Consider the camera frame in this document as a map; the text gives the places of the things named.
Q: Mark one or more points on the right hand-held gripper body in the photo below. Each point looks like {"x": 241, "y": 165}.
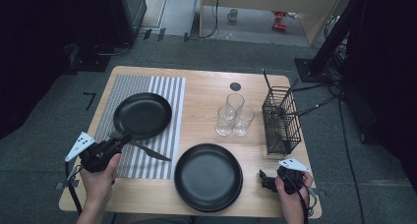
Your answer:
{"x": 290, "y": 181}

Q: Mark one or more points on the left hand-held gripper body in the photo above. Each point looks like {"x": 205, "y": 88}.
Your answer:
{"x": 95, "y": 155}

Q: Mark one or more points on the dark metal knife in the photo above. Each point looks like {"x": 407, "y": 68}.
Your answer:
{"x": 154, "y": 154}

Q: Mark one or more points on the person's right hand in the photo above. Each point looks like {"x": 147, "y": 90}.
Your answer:
{"x": 293, "y": 207}

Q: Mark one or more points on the person's left hand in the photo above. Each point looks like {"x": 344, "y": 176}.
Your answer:
{"x": 98, "y": 188}

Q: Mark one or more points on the grey striped placemat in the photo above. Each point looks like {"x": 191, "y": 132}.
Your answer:
{"x": 147, "y": 165}

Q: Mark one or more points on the grey tape piece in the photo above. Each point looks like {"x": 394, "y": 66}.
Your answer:
{"x": 62, "y": 185}
{"x": 322, "y": 194}

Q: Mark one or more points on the clear drinking glass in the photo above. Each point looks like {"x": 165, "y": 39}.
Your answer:
{"x": 225, "y": 122}
{"x": 235, "y": 101}
{"x": 244, "y": 122}

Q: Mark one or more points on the black floor base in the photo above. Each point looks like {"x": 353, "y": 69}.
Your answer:
{"x": 88, "y": 60}

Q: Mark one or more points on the black round table grommet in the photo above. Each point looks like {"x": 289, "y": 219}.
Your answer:
{"x": 235, "y": 86}

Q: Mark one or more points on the dark cabinet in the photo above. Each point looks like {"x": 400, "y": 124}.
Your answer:
{"x": 131, "y": 14}

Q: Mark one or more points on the red tool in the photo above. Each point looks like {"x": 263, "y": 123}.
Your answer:
{"x": 279, "y": 27}
{"x": 279, "y": 14}

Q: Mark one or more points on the black stand pole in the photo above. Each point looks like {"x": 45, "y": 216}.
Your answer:
{"x": 337, "y": 27}

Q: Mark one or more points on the grey mug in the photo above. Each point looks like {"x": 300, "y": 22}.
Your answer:
{"x": 232, "y": 15}

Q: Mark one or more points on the black stand base plate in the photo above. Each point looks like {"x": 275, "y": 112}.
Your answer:
{"x": 308, "y": 71}

